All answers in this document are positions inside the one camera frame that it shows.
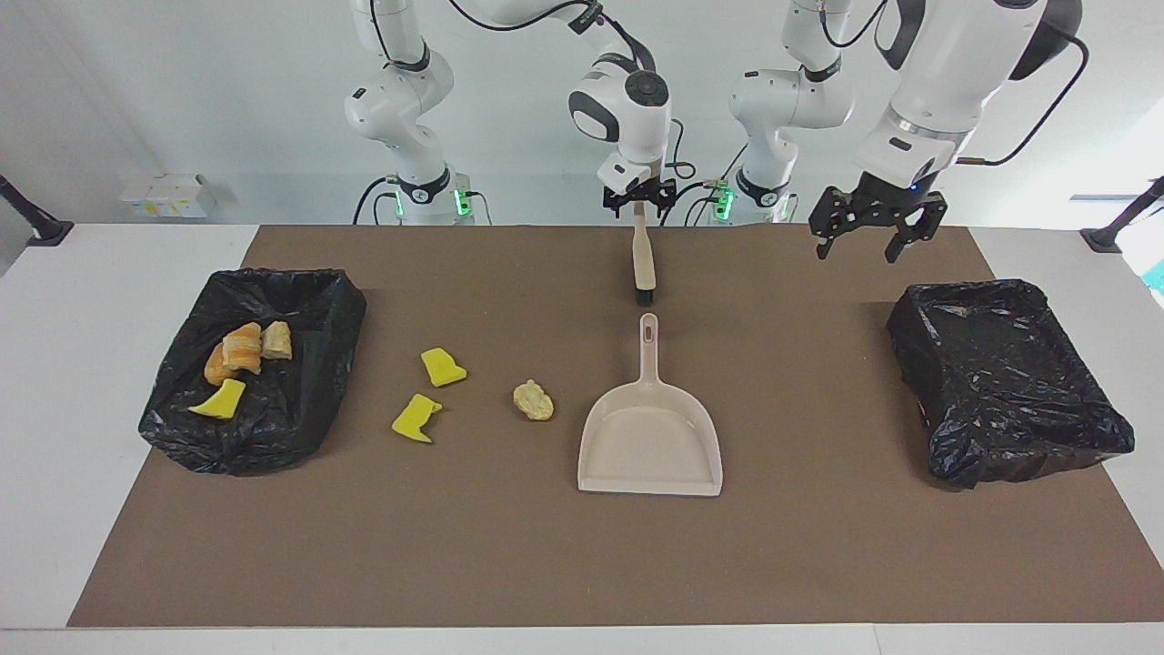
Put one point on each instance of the tall bin with black bag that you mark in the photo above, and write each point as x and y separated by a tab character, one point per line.
300	418

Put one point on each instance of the small pale bread piece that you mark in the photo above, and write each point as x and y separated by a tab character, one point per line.
277	339

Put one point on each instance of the black camera stand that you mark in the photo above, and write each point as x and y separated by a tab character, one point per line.
1114	232
36	223

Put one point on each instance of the teal object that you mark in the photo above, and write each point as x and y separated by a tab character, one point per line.
1157	277

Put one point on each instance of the brown table mat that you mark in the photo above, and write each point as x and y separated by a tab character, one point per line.
546	564

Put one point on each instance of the low bin with black bag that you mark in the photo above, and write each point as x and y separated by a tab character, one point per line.
1000	382

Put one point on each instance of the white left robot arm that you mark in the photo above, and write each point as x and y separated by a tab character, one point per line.
937	73

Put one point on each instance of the striped croissant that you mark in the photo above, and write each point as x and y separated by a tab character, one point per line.
243	347

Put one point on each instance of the yellow sponge piece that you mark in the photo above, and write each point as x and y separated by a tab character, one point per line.
414	420
220	400
443	367

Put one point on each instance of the beige brush with black bristles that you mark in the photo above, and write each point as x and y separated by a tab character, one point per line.
643	259

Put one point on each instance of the white box with yellow labels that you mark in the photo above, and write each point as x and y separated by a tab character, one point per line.
164	196

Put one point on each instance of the pale round bread lump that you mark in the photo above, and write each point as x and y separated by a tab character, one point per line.
533	400

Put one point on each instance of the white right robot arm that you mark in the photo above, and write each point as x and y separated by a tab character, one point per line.
637	118

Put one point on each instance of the beige plastic dustpan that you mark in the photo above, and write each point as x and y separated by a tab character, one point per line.
650	446

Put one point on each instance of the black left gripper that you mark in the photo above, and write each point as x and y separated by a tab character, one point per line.
878	205

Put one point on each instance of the brown oval bread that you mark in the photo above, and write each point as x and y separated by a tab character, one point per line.
216	367

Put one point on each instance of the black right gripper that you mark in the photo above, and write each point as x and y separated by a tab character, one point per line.
641	189

